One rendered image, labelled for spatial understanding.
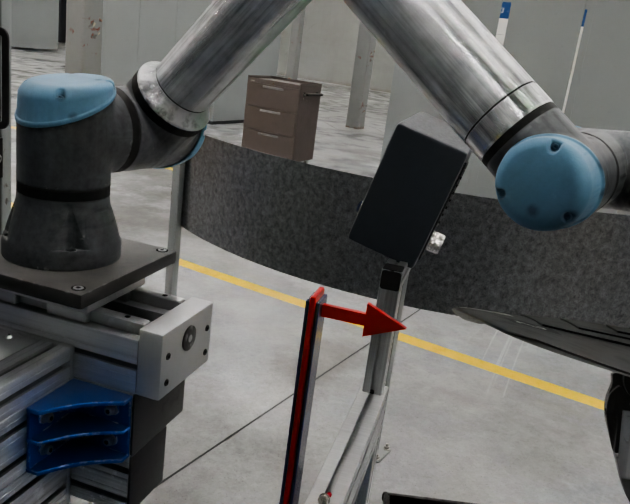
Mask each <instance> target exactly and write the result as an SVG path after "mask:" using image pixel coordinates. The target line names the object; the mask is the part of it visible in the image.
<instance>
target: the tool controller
mask: <svg viewBox="0 0 630 504"><path fill-rule="evenodd" d="M472 153H473V152H472V151H471V149H470V148H469V147H468V146H467V145H466V144H465V142H464V141H463V140H462V139H461V138H460V137H459V135H458V134H457V133H456V132H455V131H454V130H453V128H452V127H451V126H450V125H449V124H448V123H447V122H445V121H442V120H440V119H438V118H436V117H433V116H431V115H429V114H427V113H424V112H419V113H417V114H415V115H413V116H412V117H410V118H408V119H406V120H404V121H402V122H400V123H398V124H397V125H396V127H395V130H394V132H393V134H392V136H391V139H390V141H389V143H388V146H387V148H386V150H385V152H384V155H383V157H382V159H381V162H380V164H379V166H378V168H377V171H376V173H375V175H374V177H373V180H372V182H371V184H370V187H369V189H368V191H367V193H366V196H365V198H364V200H363V202H362V205H361V207H360V209H359V212H358V214H357V216H356V218H355V221H354V223H353V225H352V228H351V230H350V232H349V234H348V238H349V239H350V240H352V241H354V242H356V243H358V244H360V245H363V246H365V247H367V248H369V249H371V250H373V251H375V252H377V253H379V254H381V255H383V256H385V257H387V258H390V259H394V260H396V262H398V263H399V262H400V261H402V262H407V263H408V266H407V267H409V268H413V267H414V266H415V265H416V263H417V261H418V259H419V260H420V259H421V257H422V256H424V255H425V252H424V251H425V249H426V250H428V251H430V252H432V253H434V254H436V255H437V254H438V252H439V250H440V248H441V246H442V244H443V241H444V239H445V237H446V236H445V235H443V234H441V233H439V232H436V231H434V230H435V228H436V226H438V225H439V224H440V222H441V220H442V217H443V215H444V213H445V211H446V209H447V207H448V205H449V203H450V201H451V199H452V197H453V195H454V193H455V191H456V189H457V187H458V185H459V182H460V180H461V178H462V176H463V174H464V172H465V170H466V168H467V166H468V163H469V162H468V160H469V158H470V156H471V154H472Z"/></svg>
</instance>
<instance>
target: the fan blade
mask: <svg viewBox="0 0 630 504"><path fill-rule="evenodd" d="M452 311H453V312H454V313H455V314H456V315H458V316H459V317H460V318H462V319H464V320H466V321H470V322H474V323H477V324H486V325H488V326H490V327H492V328H495V329H497V330H499V331H501V332H503V333H505V334H507V335H509V336H512V337H514V338H516V339H519V340H521V341H524V342H526V343H529V344H532V345H534V346H537V347H540V348H543V349H546V350H548V351H551V352H554V353H557V354H560V355H563V356H566V357H569V358H572V359H575V360H578V361H581V362H584V363H587V364H590V365H593V366H596V367H599V368H603V369H606V370H609V371H612V372H615V373H618V374H622V375H625V376H628V377H630V328H624V327H618V326H612V325H605V324H599V323H592V322H586V321H579V320H572V319H565V318H560V319H557V318H548V317H540V316H532V315H524V314H520V316H518V315H511V314H508V315H504V313H503V314H499V313H494V312H488V311H483V310H478V309H471V308H463V307H454V308H452ZM509 315H511V316H509ZM513 316H514V317H513ZM504 317H505V318H504ZM506 318H510V319H514V320H518V321H522V322H526V323H530V324H534V325H538V326H543V327H547V328H551V329H553V330H555V331H556V332H558V333H560V334H561V335H559V334H555V333H552V332H548V331H544V330H540V329H537V328H533V327H529V326H526V325H522V324H518V323H514V322H512V321H510V320H508V319H506Z"/></svg>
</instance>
